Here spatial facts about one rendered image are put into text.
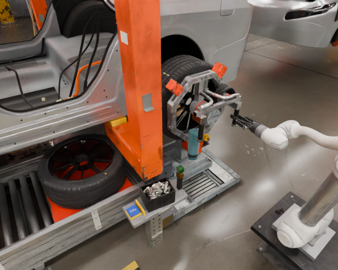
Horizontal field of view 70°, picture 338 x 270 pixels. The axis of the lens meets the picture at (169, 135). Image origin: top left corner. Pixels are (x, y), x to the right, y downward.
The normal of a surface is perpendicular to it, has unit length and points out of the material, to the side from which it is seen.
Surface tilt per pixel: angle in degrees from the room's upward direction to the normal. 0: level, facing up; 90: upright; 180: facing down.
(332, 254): 0
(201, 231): 0
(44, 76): 50
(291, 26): 91
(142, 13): 90
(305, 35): 103
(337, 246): 0
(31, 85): 55
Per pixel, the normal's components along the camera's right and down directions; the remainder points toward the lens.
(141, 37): 0.57, 0.49
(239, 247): 0.00, -0.81
